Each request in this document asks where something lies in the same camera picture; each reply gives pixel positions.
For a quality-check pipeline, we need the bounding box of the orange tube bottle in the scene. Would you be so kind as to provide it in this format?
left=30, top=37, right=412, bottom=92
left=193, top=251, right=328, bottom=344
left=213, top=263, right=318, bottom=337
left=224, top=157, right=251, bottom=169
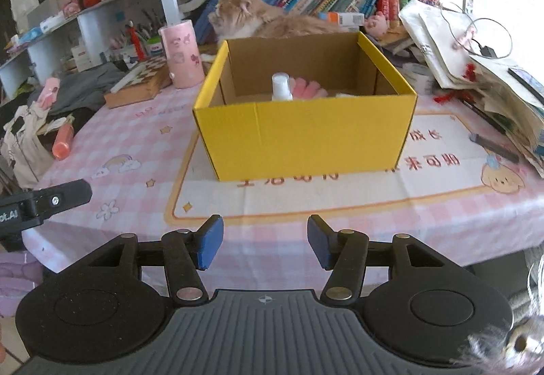
left=51, top=123, right=75, bottom=161

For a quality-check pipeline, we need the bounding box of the dark pen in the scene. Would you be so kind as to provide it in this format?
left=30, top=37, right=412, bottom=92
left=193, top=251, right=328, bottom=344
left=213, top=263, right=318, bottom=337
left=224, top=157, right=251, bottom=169
left=469, top=132, right=520, bottom=164

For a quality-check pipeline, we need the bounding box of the pink printed cylinder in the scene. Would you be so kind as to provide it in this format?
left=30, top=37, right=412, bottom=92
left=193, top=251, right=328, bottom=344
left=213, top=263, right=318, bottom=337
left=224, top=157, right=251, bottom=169
left=158, top=18, right=206, bottom=90

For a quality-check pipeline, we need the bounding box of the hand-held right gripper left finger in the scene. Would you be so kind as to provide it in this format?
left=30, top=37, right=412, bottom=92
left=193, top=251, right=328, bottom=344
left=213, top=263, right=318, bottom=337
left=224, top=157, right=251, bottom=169
left=87, top=214, right=225, bottom=302

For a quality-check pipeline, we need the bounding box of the white red small box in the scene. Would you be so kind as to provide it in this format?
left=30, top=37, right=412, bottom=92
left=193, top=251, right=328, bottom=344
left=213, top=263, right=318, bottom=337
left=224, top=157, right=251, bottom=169
left=70, top=43, right=92, bottom=72

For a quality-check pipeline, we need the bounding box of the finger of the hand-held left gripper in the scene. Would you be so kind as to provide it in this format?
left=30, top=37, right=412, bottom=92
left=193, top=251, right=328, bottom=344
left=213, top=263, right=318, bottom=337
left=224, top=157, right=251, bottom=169
left=32, top=178, right=93, bottom=220

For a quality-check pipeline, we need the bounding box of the beige printed tote bag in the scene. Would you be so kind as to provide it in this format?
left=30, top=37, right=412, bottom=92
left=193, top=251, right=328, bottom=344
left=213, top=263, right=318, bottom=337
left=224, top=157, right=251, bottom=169
left=0, top=102, right=75, bottom=189

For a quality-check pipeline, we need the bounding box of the white spray bottle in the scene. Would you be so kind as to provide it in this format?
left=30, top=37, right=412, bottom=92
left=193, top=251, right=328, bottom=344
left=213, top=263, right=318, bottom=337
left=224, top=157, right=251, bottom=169
left=271, top=72, right=294, bottom=102

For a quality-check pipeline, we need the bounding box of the wooden chessboard box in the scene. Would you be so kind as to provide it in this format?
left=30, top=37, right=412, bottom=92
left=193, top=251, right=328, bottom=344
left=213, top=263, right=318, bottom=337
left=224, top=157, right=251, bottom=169
left=104, top=56, right=171, bottom=109

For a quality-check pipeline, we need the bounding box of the pink checkered desktop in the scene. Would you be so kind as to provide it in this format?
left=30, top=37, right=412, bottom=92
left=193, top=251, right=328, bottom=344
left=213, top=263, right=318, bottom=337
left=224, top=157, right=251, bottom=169
left=20, top=78, right=544, bottom=274

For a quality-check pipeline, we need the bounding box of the bunch of pens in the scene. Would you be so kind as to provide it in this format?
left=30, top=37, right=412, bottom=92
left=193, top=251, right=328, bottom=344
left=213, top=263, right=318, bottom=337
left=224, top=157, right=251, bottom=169
left=108, top=9, right=167, bottom=45

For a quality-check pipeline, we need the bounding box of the white orange carton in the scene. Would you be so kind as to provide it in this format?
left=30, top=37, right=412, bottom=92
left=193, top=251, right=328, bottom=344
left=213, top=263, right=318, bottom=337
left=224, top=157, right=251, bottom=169
left=329, top=11, right=366, bottom=28

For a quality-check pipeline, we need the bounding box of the fluffy orange cat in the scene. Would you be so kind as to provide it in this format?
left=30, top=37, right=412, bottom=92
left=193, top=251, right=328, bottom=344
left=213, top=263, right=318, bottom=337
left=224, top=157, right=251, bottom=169
left=208, top=0, right=350, bottom=42

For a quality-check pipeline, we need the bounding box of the black flat device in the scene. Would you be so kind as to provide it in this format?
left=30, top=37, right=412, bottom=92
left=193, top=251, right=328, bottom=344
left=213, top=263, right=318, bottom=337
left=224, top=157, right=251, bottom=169
left=507, top=67, right=544, bottom=104

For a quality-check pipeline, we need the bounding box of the black cable with adapter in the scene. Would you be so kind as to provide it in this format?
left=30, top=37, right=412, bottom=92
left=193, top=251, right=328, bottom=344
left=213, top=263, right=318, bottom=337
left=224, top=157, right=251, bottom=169
left=439, top=3, right=513, bottom=60

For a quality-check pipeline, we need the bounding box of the pink pig plush toy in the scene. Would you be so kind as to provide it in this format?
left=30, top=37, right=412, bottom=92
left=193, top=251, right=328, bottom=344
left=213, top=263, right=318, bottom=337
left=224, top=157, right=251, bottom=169
left=366, top=13, right=390, bottom=36

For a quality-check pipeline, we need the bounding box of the pile of books and papers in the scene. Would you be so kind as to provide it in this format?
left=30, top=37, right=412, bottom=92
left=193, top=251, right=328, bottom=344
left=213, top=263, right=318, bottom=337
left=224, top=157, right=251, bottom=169
left=433, top=56, right=544, bottom=177

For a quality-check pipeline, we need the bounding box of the pink plush glove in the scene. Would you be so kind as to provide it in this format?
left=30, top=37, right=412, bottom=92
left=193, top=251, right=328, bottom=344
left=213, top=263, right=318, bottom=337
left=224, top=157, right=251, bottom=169
left=291, top=76, right=328, bottom=101
left=36, top=77, right=61, bottom=109

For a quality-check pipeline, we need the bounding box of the yellow cardboard box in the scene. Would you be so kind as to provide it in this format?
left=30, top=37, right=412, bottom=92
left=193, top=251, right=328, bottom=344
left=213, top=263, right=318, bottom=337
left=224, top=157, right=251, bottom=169
left=191, top=30, right=418, bottom=183

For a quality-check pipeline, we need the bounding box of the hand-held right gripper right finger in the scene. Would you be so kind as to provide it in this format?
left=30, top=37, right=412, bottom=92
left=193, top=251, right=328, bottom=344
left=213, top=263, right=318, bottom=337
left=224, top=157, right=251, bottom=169
left=307, top=214, right=466, bottom=302

